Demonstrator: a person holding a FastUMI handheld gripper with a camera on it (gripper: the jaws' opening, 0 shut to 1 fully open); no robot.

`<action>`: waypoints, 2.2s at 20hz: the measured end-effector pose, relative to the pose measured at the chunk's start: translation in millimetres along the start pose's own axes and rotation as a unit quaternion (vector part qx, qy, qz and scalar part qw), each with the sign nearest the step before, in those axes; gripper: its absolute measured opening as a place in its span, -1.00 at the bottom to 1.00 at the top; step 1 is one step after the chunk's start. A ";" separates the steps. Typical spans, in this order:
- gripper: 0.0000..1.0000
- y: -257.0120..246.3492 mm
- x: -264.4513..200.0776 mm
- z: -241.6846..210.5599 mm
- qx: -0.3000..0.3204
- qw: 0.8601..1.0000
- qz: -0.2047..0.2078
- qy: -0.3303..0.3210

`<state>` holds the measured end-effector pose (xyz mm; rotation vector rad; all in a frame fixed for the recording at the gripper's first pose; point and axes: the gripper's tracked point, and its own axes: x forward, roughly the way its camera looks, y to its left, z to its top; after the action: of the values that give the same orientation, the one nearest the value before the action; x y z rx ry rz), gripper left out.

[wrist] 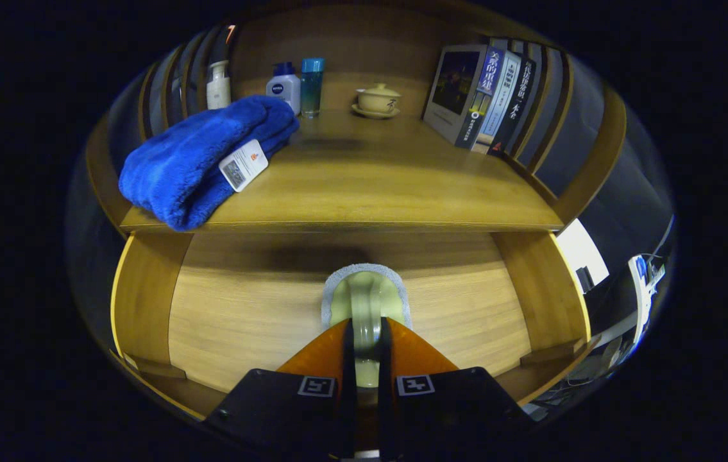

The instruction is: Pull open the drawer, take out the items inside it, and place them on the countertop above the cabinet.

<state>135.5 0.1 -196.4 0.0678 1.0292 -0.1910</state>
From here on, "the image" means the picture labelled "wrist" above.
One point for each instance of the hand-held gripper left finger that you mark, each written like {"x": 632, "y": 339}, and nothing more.
{"x": 346, "y": 410}

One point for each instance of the wooden countertop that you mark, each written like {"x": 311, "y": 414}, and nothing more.
{"x": 389, "y": 186}

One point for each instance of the beige lidded teacup with saucer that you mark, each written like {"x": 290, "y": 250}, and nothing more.
{"x": 378, "y": 101}

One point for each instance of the book with black spine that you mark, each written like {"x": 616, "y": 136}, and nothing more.
{"x": 521, "y": 96}

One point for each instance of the book with pale spine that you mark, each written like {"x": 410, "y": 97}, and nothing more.
{"x": 501, "y": 96}

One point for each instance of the blue folded towel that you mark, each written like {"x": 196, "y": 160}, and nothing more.
{"x": 177, "y": 167}

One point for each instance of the wooden cabinet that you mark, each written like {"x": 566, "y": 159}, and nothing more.
{"x": 351, "y": 45}

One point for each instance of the teal bottle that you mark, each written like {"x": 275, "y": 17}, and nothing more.
{"x": 312, "y": 90}

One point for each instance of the white bottle with blue cap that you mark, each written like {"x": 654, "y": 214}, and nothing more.
{"x": 283, "y": 90}

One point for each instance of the white pump bottle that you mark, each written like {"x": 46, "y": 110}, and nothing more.
{"x": 218, "y": 90}

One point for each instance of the book with blue spine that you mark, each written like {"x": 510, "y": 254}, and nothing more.
{"x": 453, "y": 83}

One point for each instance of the white side shelf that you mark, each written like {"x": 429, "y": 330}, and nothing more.
{"x": 641, "y": 289}

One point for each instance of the green scrub brush grey pad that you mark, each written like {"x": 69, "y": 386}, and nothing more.
{"x": 367, "y": 295}

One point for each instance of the wooden drawer with black knob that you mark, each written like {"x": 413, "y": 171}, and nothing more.
{"x": 242, "y": 308}

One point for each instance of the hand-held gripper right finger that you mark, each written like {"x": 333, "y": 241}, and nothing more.
{"x": 388, "y": 410}

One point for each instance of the white box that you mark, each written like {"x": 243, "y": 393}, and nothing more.
{"x": 578, "y": 253}

